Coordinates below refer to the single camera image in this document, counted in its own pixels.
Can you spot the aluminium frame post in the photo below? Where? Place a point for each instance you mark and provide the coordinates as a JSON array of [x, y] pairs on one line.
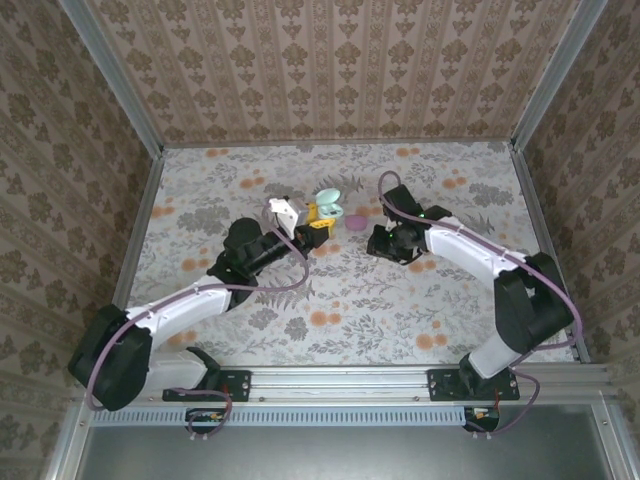
[[117, 82], [556, 75]]

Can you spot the aluminium frame bar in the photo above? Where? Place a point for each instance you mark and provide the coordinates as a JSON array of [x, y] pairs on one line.
[[67, 440], [615, 440]]

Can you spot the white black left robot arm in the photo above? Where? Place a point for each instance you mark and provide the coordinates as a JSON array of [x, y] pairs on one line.
[[185, 310]]

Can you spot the grey metal sheet panel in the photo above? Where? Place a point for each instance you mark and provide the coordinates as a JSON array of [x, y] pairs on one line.
[[350, 455]]

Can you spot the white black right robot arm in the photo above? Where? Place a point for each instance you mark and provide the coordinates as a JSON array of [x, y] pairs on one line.
[[470, 245]]

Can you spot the aluminium table side rail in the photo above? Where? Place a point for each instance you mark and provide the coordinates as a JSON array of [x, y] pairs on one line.
[[540, 210], [145, 210]]

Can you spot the mint green earbud charging case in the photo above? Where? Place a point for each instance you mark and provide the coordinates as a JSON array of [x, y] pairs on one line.
[[327, 196]]

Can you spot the black controller box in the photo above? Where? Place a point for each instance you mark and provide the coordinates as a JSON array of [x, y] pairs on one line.
[[205, 419], [482, 419]]

